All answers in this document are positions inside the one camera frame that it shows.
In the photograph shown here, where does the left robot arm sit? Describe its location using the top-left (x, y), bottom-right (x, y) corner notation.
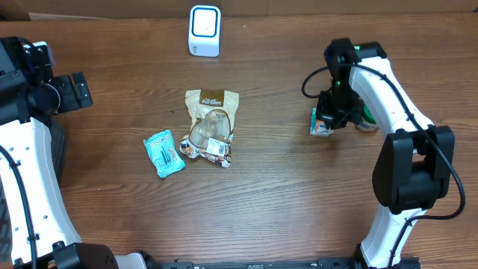
top-left (1, 37), bottom-right (150, 268)

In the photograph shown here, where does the green lid jar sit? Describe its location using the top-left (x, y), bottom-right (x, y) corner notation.
top-left (356, 99), bottom-right (378, 132)

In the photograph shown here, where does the white barcode scanner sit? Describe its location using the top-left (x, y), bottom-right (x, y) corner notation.
top-left (188, 4), bottom-right (222, 58)

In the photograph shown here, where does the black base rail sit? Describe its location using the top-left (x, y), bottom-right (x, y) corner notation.
top-left (149, 256), bottom-right (423, 269)

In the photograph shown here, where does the beige snack pouch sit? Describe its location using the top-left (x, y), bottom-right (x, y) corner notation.
top-left (179, 89), bottom-right (240, 168)

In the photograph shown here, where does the orange tissue pack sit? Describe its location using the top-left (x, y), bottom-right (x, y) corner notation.
top-left (316, 120), bottom-right (334, 137)

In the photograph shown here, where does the mint green wipes pack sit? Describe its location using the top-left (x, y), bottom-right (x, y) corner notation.
top-left (143, 130), bottom-right (185, 179)

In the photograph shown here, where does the dark grey plastic basket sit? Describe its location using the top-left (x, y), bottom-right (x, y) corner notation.
top-left (50, 118), bottom-right (67, 183)

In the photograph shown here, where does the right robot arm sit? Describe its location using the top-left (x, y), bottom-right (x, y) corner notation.
top-left (316, 38), bottom-right (465, 268)

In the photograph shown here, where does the teal Kleenex tissue pack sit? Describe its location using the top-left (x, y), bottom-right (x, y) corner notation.
top-left (309, 108), bottom-right (317, 136)

